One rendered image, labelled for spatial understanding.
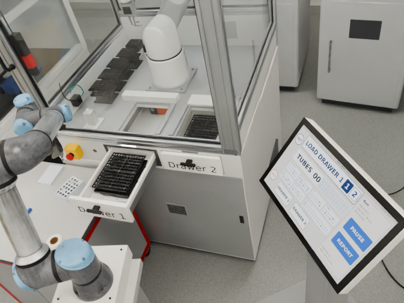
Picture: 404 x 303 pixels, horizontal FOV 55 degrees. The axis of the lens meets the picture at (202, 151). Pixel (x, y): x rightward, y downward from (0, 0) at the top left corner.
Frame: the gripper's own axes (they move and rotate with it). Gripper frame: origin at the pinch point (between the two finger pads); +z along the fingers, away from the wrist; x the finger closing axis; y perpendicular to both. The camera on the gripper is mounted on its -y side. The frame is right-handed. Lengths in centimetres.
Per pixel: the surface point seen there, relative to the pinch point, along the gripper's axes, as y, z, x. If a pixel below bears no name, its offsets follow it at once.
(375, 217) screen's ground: -17, -19, 136
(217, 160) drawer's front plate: -33, 5, 67
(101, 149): -16.1, 8.7, 7.4
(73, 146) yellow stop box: -9.5, 6.3, -6.0
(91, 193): 5.1, 12.4, 19.9
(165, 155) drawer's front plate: -25.3, 5.4, 42.5
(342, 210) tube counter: -18, -14, 126
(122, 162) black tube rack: -13.9, 7.2, 24.7
